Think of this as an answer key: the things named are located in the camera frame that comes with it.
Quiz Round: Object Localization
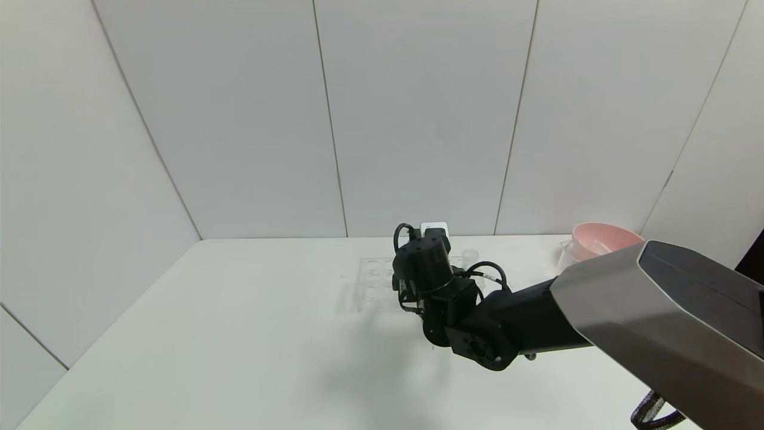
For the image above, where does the clear plastic test tube rack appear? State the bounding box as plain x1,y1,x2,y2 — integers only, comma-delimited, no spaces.
352,257,485,312

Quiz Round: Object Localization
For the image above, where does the clear glass beaker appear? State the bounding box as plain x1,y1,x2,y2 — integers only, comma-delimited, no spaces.
558,239,589,277

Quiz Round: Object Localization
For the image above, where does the pink plastic bowl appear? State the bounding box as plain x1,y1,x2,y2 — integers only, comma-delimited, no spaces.
572,223,645,262

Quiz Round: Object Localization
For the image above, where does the black background object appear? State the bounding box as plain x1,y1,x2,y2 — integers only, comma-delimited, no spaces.
737,230,764,269

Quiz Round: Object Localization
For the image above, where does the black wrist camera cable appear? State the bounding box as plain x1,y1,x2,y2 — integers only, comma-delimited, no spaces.
393,223,508,314

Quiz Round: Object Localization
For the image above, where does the braided black arm cable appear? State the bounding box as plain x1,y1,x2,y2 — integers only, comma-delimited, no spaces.
631,391,687,430

